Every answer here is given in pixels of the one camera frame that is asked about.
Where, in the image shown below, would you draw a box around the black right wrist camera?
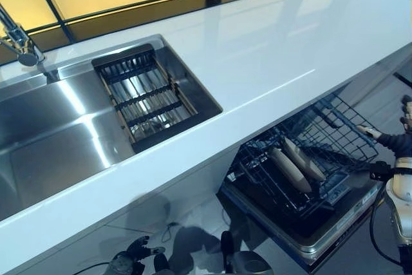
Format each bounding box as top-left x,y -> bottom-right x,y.
368,160 -> 393,182

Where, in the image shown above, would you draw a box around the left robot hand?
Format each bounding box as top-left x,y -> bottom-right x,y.
124,235 -> 167,272

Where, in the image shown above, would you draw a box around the cream round plate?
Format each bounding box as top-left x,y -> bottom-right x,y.
283,136 -> 327,182
268,146 -> 312,193

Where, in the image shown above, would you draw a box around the black sink dish rack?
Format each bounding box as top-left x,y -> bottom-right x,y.
91,43 -> 200,153

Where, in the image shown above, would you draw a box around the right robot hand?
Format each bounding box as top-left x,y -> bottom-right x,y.
355,94 -> 412,160

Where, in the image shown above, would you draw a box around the stainless steel kitchen sink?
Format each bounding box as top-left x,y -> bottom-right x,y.
0,33 -> 224,221

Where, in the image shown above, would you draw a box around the dishwasher wire rack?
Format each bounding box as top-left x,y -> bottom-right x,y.
289,93 -> 380,173

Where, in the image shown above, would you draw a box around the chrome gooseneck kitchen faucet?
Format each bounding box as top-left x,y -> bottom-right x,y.
0,3 -> 46,66

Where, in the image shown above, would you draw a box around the open built-in dishwasher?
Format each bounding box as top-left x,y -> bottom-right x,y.
216,93 -> 389,267

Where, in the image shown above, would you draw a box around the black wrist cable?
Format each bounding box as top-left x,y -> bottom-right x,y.
368,187 -> 403,265

